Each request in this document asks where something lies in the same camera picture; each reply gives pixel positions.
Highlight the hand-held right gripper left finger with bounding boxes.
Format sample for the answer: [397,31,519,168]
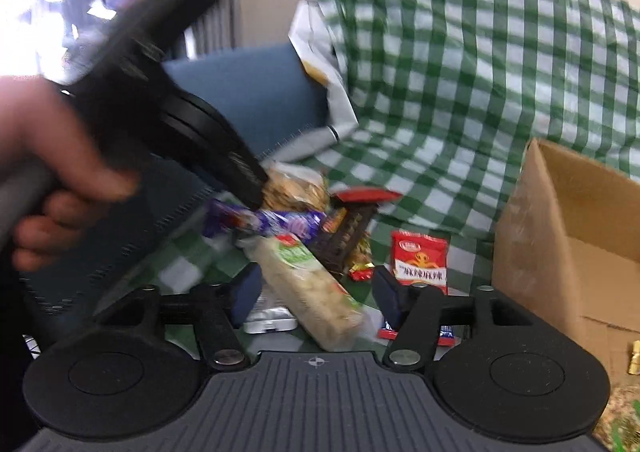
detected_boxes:
[92,264,263,371]

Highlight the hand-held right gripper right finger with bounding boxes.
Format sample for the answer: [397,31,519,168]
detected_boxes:
[372,264,538,374]

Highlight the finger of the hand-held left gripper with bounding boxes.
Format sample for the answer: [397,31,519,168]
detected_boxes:
[200,102,271,211]

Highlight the clear zip bag of crackers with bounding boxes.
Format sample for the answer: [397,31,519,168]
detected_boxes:
[262,163,331,213]

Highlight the dark brown snack bar packet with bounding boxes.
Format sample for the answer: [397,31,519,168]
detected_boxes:
[312,206,376,275]

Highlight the brown cardboard box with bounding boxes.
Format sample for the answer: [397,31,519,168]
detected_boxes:
[492,138,640,452]

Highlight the person's left hand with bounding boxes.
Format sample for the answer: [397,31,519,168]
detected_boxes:
[0,74,143,275]

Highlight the silver foil packet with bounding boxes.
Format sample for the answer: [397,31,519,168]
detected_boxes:
[243,294,297,335]

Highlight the red white snack packet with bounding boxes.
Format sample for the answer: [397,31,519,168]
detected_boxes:
[390,229,449,295]

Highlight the purple snack packet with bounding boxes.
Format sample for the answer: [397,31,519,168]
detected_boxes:
[202,199,326,240]

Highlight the long green white cracker packet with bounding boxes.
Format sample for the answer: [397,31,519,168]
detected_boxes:
[240,232,367,353]

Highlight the small red blue packet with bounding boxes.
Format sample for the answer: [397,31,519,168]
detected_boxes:
[376,322,456,347]

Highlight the red black snack packet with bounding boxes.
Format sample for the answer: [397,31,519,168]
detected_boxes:
[332,188,403,209]

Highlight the dark blue cushion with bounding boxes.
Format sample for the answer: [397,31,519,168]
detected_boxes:
[22,154,261,319]

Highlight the white plastic bag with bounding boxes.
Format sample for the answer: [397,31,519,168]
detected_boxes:
[289,2,359,157]

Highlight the green white checked cloth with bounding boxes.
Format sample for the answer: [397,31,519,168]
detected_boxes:
[150,0,640,350]

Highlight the yellow green speckled packet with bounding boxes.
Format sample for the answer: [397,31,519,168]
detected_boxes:
[592,384,640,452]

